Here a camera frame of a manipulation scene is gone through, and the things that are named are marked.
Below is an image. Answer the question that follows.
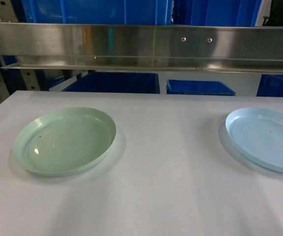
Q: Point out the blue bin lower middle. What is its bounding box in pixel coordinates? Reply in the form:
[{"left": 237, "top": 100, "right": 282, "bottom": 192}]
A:
[{"left": 166, "top": 80, "right": 236, "bottom": 96}]

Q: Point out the blue bin lower left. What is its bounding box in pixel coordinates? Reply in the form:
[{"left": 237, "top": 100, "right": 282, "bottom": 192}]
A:
[{"left": 64, "top": 72, "right": 160, "bottom": 94}]

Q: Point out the pale green plastic plate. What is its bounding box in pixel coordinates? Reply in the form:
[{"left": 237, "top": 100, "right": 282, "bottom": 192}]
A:
[{"left": 12, "top": 107, "right": 117, "bottom": 177}]

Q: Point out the large blue bin upper right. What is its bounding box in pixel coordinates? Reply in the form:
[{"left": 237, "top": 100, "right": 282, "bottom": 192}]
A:
[{"left": 173, "top": 0, "right": 261, "bottom": 27}]

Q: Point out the large blue bin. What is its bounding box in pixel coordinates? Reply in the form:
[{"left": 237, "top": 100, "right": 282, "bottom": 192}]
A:
[
  {"left": 22, "top": 0, "right": 172, "bottom": 25},
  {"left": 173, "top": 0, "right": 261, "bottom": 27}
]

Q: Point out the light blue plastic plate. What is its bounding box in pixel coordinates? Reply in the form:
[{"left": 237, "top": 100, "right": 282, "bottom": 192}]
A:
[{"left": 225, "top": 107, "right": 283, "bottom": 173}]

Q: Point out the blue bin lower right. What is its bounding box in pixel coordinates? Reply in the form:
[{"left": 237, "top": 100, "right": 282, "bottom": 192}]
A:
[{"left": 256, "top": 74, "right": 283, "bottom": 97}]

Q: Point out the large blue bin upper left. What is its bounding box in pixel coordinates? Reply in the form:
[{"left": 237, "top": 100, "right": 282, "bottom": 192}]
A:
[{"left": 22, "top": 0, "right": 172, "bottom": 25}]

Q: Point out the stainless steel shelf rail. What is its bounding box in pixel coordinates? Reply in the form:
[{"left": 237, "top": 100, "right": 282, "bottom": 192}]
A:
[{"left": 0, "top": 23, "right": 283, "bottom": 74}]

